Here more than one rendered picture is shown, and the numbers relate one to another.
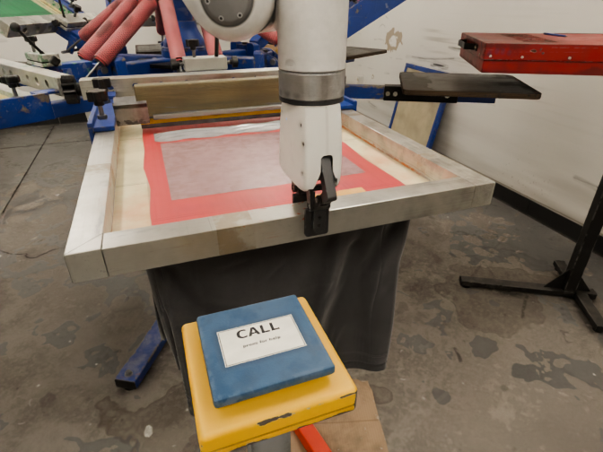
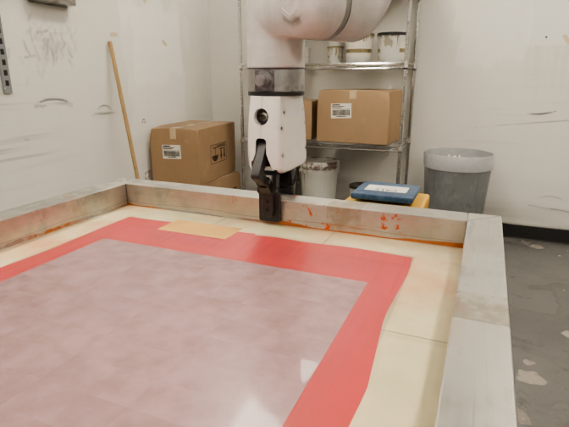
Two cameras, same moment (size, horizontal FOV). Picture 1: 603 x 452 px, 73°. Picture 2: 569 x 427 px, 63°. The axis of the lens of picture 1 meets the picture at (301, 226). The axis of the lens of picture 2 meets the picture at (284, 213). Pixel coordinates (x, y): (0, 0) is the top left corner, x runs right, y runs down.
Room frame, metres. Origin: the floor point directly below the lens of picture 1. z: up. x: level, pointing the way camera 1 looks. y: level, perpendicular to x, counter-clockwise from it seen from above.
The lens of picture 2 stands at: (0.95, 0.43, 1.15)
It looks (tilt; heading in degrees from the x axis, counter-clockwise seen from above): 16 degrees down; 223
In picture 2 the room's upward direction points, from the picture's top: straight up
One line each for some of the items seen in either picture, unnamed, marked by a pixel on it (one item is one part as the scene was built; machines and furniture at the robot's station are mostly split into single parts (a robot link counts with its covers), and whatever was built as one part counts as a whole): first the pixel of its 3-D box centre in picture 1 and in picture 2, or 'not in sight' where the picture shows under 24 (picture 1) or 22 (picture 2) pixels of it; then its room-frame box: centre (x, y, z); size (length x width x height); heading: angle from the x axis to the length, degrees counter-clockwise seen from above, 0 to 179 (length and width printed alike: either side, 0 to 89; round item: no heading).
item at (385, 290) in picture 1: (292, 314); not in sight; (0.56, 0.02, 0.74); 0.45 x 0.03 x 0.43; 110
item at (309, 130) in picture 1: (310, 134); (276, 126); (0.48, -0.01, 1.09); 0.10 x 0.07 x 0.11; 20
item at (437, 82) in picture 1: (346, 88); not in sight; (1.71, -0.18, 0.91); 1.34 x 0.40 x 0.08; 80
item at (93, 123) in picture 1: (107, 121); not in sight; (0.97, 0.46, 0.98); 0.30 x 0.05 x 0.07; 20
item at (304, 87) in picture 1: (309, 80); (273, 80); (0.49, -0.01, 1.15); 0.09 x 0.07 x 0.03; 20
